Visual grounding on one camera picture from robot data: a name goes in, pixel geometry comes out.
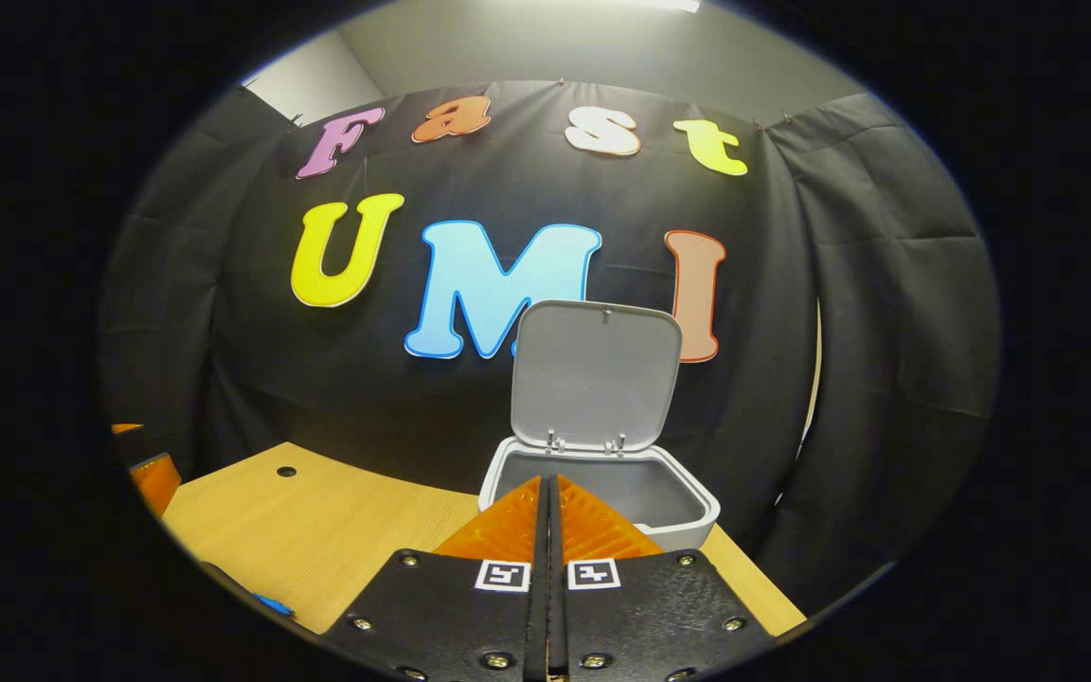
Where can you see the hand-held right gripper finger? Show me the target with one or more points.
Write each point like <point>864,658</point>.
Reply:
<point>560,625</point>
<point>537,625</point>

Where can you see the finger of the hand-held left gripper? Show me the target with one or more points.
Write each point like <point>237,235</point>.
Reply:
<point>127,429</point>
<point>157,483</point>

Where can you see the blue paper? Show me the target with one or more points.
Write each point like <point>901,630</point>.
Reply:
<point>274,604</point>

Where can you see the white desktop garbage bin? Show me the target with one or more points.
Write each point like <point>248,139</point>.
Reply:
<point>593,379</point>

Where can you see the wooden desktop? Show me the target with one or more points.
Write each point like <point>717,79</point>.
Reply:
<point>318,530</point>

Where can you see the black backdrop cloth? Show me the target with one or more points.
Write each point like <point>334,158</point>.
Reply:
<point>318,379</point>

